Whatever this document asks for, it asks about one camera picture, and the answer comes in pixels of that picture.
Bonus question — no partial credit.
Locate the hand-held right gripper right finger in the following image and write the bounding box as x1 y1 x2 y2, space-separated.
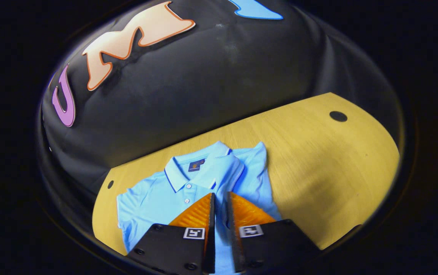
226 191 321 274

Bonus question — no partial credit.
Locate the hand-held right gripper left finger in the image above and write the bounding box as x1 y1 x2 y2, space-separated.
127 192 216 275

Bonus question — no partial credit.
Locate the light blue T-shirt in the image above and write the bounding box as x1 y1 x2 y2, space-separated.
117 141 282 275

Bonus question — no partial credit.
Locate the black backdrop cloth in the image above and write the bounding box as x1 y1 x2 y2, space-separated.
37 0 405 237

